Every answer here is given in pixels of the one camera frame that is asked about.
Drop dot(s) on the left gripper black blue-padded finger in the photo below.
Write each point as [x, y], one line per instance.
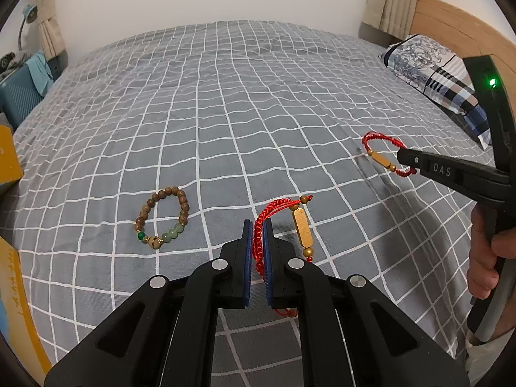
[163, 335]
[351, 333]

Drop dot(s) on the grey checked bedspread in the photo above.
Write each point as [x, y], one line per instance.
[148, 155]

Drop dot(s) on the blue patterned pillow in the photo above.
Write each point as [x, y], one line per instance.
[439, 74]

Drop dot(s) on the person's right hand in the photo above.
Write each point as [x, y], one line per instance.
[481, 276]

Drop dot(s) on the white cardboard jewelry box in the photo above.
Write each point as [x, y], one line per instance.
[17, 326]

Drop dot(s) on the teal suitcase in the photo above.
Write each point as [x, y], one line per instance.
[24, 86]

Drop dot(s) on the beige curtain left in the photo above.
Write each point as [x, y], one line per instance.
[50, 37]

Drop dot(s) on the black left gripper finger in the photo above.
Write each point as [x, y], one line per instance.
[413, 158]

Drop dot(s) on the blue desk lamp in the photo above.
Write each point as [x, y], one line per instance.
[30, 14]

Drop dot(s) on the beige curtain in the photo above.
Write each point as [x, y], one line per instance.
[393, 17]
[50, 37]

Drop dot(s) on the wooden headboard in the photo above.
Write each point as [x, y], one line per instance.
[467, 36]

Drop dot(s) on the beige curtain right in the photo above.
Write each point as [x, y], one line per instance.
[393, 17]

